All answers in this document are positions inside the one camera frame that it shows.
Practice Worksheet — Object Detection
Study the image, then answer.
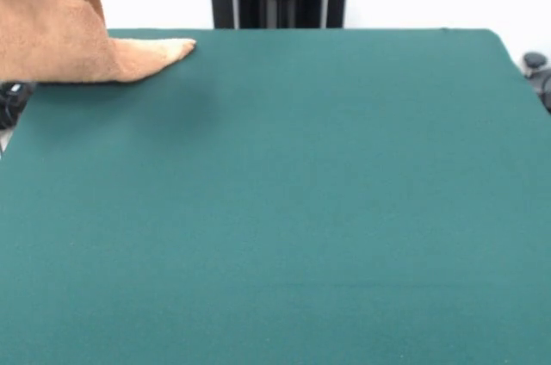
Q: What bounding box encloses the tan terry towel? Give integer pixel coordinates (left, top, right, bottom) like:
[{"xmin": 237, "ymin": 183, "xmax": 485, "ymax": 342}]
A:
[{"xmin": 0, "ymin": 0, "xmax": 198, "ymax": 84}]

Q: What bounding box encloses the black equipment pile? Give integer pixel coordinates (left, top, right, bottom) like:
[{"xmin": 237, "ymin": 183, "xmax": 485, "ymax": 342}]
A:
[{"xmin": 0, "ymin": 80, "xmax": 38, "ymax": 132}]

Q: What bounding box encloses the dark green table cloth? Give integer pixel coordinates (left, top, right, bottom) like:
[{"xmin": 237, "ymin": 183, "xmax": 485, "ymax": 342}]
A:
[{"xmin": 0, "ymin": 27, "xmax": 551, "ymax": 365}]

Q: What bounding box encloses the grey office chair base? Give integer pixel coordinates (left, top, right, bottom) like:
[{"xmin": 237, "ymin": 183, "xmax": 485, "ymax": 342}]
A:
[{"xmin": 523, "ymin": 52, "xmax": 551, "ymax": 114}]

